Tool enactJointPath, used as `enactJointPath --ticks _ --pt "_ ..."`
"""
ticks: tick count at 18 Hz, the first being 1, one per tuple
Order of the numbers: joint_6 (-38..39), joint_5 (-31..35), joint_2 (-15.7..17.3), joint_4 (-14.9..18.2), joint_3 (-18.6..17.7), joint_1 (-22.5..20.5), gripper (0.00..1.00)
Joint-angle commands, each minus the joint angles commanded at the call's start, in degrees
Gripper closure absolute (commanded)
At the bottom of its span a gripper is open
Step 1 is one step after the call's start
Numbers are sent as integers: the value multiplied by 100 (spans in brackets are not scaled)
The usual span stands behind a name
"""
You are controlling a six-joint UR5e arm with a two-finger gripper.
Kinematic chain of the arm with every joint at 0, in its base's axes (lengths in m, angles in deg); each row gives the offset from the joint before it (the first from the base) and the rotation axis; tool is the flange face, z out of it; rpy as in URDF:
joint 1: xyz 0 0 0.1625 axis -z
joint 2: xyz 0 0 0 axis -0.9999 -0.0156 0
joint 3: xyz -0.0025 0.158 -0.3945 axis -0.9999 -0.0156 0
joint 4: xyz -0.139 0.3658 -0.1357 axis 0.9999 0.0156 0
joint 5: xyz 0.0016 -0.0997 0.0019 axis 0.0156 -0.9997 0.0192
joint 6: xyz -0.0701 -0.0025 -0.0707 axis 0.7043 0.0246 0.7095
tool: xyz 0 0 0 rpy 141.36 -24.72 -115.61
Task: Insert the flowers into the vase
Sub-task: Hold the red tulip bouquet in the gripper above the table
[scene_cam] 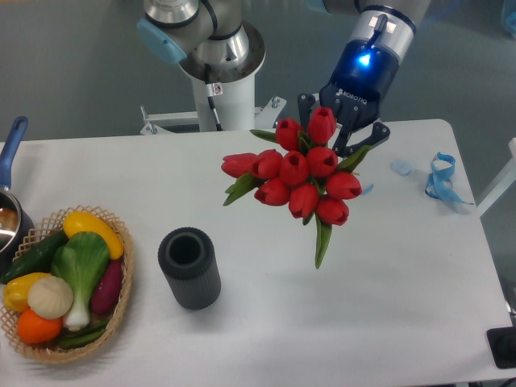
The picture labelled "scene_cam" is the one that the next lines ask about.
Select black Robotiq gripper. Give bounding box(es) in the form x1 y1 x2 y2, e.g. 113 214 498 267
297 40 399 158

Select red tulip bouquet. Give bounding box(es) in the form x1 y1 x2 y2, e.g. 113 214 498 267
221 107 370 267

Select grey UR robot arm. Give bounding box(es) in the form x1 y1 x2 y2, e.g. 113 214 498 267
137 1 430 158

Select dark grey ribbed vase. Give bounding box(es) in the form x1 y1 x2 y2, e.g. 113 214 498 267
157 227 221 310

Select curled blue ribbon strip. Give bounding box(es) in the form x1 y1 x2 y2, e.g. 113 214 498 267
361 184 374 195

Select small pale blue cap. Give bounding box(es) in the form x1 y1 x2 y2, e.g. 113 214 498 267
390 160 413 177

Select tangled blue ribbon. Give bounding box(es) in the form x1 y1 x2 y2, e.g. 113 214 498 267
425 152 473 206

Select yellow toy squash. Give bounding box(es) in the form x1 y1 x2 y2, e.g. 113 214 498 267
63 210 124 260

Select purple toy sweet potato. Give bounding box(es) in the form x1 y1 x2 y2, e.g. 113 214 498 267
90 260 123 314

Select green toy bok choy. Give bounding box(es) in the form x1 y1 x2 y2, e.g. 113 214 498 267
51 231 110 332

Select black device at edge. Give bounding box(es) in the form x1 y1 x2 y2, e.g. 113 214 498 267
486 327 515 369

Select woven wicker basket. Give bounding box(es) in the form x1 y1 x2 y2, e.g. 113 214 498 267
1 206 135 364

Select dark green toy cucumber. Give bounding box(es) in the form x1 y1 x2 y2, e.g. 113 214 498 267
1 230 69 285

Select green toy bean pods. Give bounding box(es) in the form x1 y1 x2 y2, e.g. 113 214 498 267
57 319 108 350

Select yellow toy bell pepper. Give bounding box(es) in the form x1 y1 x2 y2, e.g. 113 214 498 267
3 273 51 313

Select orange toy orange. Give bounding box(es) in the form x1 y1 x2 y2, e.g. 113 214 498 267
17 309 62 344

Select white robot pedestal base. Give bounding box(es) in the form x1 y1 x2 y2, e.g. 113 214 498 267
137 19 286 135

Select white frame at right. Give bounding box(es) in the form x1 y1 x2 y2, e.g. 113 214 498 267
476 138 515 217

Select blue handled saucepan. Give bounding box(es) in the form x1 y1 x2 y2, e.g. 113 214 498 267
1 116 34 275

